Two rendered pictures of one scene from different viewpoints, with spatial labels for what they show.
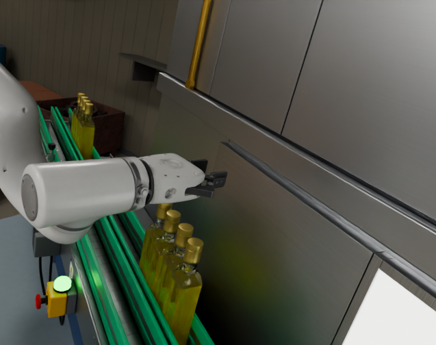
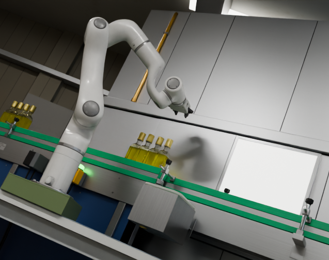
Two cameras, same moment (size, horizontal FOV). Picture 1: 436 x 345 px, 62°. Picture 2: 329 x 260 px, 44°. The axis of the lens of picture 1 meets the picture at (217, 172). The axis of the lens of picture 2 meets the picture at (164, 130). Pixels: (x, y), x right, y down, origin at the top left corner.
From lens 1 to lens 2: 1.81 m
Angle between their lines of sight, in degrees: 45
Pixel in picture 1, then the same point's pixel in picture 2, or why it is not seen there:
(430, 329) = (253, 147)
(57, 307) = (79, 176)
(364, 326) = (235, 156)
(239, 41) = not seen: hidden behind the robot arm
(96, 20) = not seen: outside the picture
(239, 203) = (175, 138)
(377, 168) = (233, 117)
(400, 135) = (238, 108)
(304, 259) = (211, 146)
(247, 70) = not seen: hidden behind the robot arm
